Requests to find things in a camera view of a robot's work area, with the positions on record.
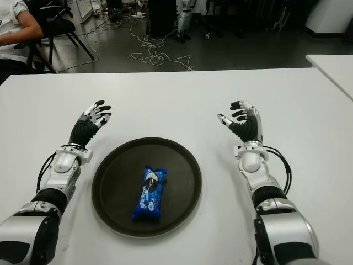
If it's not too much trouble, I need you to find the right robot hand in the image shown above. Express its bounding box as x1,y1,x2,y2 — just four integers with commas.
217,100,264,144

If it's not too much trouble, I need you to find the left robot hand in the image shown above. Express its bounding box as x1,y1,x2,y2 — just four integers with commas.
68,99,113,149

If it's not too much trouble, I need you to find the blue Oreo packet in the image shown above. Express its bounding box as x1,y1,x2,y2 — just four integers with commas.
132,165,168,221

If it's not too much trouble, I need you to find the round dark brown tray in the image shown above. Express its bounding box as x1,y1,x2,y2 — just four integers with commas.
91,137,203,237

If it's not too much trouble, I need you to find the white side table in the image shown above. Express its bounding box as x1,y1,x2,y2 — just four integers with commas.
305,54,353,100

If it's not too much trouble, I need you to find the black chair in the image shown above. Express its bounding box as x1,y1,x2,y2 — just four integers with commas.
13,0,96,72

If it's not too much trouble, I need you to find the seated person white shirt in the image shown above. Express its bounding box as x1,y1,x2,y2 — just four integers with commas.
0,0,45,85

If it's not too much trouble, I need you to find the white board panel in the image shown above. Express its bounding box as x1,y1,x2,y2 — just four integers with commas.
67,0,93,24

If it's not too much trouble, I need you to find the white curved machine housing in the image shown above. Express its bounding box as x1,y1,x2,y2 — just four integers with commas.
304,0,353,35

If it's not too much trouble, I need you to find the black cabinet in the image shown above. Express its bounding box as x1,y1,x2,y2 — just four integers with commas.
148,0,179,38

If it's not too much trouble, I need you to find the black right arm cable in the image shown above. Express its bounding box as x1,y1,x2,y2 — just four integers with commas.
261,145,292,195

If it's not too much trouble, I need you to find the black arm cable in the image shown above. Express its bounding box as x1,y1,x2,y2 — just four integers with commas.
36,151,57,195
261,145,292,195

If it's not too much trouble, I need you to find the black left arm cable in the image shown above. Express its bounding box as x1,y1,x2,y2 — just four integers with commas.
36,151,57,195

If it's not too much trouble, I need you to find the tangled white floor cable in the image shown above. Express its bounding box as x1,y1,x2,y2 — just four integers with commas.
129,16,195,72

